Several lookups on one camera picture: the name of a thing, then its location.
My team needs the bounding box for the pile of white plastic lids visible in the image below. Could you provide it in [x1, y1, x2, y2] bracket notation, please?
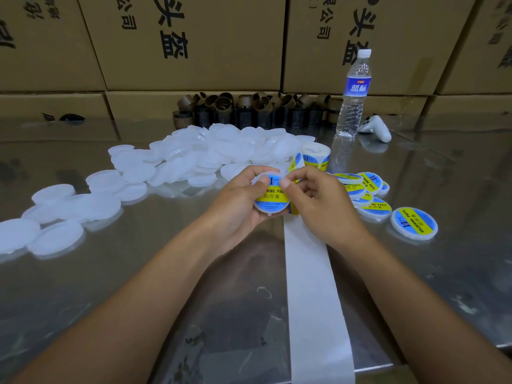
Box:
[0, 124, 317, 258]

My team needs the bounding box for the sticker roll with backing strip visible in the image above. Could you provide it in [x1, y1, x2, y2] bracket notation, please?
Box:
[284, 141, 355, 384]

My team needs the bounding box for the person's right hand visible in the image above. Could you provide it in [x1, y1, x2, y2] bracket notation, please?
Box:
[280, 165, 373, 254]

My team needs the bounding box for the clear plastic water bottle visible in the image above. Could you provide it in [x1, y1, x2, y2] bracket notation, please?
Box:
[336, 49, 373, 139]

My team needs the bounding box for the person's right forearm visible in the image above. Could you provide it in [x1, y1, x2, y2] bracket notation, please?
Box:
[348, 231, 512, 384]

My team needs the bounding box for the row of dark cardboard tubes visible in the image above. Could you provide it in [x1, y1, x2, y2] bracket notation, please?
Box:
[173, 92, 343, 130]

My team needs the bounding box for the stack of brown cardboard boxes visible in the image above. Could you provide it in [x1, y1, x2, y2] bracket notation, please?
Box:
[0, 0, 512, 121]

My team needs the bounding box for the person's left hand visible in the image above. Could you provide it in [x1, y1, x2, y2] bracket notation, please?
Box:
[200, 165, 281, 257]

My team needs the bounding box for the white handheld controller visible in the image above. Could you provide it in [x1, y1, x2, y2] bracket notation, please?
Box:
[358, 114, 393, 143]

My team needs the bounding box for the person's left forearm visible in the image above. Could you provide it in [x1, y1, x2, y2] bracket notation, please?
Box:
[12, 229, 225, 384]

